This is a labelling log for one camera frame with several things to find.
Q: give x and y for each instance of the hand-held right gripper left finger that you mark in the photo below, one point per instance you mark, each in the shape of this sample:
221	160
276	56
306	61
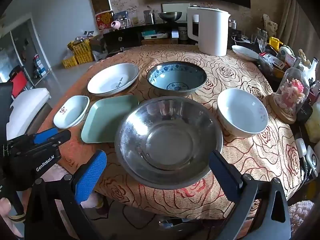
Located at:
90	177

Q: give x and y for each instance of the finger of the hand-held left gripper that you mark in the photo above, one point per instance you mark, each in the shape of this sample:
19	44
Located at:
60	137
45	135

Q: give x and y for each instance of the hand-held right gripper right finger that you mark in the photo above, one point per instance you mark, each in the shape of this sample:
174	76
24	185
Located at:
225	177

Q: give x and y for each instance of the small white red-logo dish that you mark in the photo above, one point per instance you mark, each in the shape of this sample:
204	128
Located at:
71	110

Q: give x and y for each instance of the green square plate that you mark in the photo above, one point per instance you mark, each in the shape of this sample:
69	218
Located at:
105	121

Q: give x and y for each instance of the stainless steel bowl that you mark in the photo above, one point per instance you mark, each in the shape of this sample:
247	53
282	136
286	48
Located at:
170	145

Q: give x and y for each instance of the white ceramic bowl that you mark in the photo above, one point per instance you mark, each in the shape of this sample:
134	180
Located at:
241	110

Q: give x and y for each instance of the large white round plate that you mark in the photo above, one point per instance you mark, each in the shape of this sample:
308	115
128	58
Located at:
112	78

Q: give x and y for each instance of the blue patterned ceramic bowl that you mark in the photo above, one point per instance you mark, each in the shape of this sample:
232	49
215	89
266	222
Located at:
175	77

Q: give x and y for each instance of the white cushion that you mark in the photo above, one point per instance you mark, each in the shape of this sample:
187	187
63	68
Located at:
27	107

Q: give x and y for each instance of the pink fluffy pants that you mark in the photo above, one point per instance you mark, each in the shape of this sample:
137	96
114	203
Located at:
57	171

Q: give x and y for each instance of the rose patterned tablecloth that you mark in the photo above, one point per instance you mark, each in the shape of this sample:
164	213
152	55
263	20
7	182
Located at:
250	155

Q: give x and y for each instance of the red chair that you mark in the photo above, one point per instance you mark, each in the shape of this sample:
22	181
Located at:
19	82

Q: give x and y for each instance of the yellow plastic crate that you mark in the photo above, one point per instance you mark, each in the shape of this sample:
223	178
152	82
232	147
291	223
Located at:
81	50
70	62

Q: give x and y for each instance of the cardboard box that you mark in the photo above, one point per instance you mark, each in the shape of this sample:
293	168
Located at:
98	47

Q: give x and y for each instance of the glass dome with pink flowers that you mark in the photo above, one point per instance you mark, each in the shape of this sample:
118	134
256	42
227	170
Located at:
290	97

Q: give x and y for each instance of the black cabinet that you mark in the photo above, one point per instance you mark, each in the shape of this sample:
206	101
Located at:
125	38

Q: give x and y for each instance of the red floral box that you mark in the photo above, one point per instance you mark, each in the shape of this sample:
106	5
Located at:
103	20

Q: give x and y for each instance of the basket of small items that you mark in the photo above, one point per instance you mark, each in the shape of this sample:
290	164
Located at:
275	62

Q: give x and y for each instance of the pink round gadget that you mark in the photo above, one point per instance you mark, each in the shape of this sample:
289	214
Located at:
115	25

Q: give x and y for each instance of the plain white plate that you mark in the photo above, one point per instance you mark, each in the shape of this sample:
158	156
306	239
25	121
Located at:
245	52

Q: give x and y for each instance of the blue box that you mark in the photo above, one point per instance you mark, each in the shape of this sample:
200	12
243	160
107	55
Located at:
121	17

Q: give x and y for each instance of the stack of books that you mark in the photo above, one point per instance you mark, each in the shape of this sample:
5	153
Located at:
153	34

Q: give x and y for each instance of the yellow plastic item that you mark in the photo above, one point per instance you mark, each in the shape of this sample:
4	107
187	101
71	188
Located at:
274	43

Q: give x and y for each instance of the steel canister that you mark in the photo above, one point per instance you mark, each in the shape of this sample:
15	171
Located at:
149	17

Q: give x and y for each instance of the dark printed cup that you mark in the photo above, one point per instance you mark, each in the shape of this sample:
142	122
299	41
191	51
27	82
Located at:
183	33

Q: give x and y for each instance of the small white box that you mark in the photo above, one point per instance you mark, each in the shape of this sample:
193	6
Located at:
175	33

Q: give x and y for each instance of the metal scale bowl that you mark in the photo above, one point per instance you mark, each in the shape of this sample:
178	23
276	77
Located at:
170	15

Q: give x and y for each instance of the beige curtain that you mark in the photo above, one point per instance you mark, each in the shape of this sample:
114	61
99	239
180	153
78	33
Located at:
297	25

